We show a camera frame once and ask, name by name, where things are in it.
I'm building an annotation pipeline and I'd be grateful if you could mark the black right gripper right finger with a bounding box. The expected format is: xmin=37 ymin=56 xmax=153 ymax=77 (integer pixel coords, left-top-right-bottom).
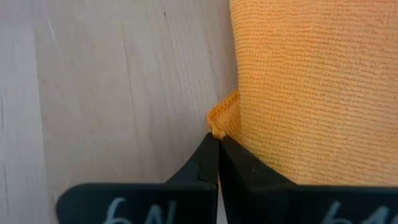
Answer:
xmin=219 ymin=135 xmax=398 ymax=224

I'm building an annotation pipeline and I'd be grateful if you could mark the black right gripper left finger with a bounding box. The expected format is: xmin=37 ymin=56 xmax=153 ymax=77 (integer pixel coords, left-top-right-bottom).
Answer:
xmin=55 ymin=133 xmax=220 ymax=224

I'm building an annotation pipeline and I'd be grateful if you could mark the orange microfiber towel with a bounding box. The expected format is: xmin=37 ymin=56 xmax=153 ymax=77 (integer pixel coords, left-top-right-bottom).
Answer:
xmin=206 ymin=0 xmax=398 ymax=187

